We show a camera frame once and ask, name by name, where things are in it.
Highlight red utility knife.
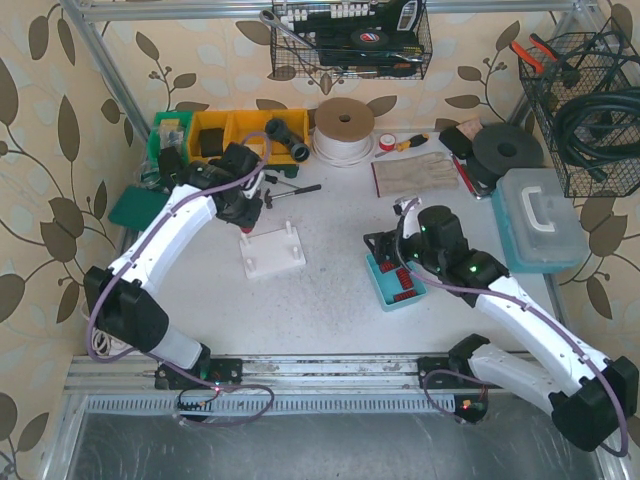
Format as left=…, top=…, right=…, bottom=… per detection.
left=451, top=154, right=492, bottom=200

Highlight white peg board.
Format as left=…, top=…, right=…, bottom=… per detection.
left=239, top=220, right=306, bottom=280

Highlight green flat case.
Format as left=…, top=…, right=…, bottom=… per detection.
left=108, top=186, right=169, bottom=232

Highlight canvas work glove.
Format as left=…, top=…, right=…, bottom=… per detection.
left=371, top=152, right=459, bottom=197

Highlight black green meter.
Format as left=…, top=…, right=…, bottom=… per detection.
left=157, top=147, right=184, bottom=191

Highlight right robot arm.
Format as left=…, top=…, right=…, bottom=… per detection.
left=363, top=198, right=639, bottom=457

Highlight white cable spool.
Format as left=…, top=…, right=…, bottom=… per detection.
left=312, top=97, right=375, bottom=168

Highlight wire basket with tools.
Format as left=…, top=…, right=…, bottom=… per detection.
left=259, top=1, right=432, bottom=84

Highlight clear teal toolbox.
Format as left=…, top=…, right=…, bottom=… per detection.
left=491, top=168, right=589, bottom=274

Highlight green bin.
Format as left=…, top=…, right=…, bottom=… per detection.
left=147, top=111, right=193, bottom=164

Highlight orange handled pliers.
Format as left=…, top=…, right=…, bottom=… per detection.
left=509, top=33, right=559, bottom=75

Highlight grey pipe fitting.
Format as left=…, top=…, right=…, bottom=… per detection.
left=264, top=118, right=310, bottom=163

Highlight black sanding block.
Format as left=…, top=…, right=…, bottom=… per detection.
left=439, top=126, right=473, bottom=160

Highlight claw hammer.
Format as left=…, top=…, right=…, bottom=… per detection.
left=264, top=184, right=322, bottom=209

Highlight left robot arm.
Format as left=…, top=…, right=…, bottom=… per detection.
left=84, top=142, right=267, bottom=388

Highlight red white tape roll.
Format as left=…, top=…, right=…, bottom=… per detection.
left=378, top=133, right=396, bottom=152

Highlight yellow bin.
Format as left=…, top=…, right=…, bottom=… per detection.
left=187, top=111, right=231, bottom=162
left=264, top=109, right=310, bottom=165
left=224, top=110, right=273, bottom=158

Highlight teal plastic tray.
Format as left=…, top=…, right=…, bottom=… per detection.
left=365, top=254, right=427, bottom=312

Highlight black filament spool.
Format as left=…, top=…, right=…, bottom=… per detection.
left=466, top=123, right=544, bottom=188

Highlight wire basket with hoses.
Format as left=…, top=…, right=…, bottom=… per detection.
left=518, top=18, right=639, bottom=198

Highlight coiled black hose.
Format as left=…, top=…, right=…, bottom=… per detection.
left=553, top=29, right=640, bottom=182

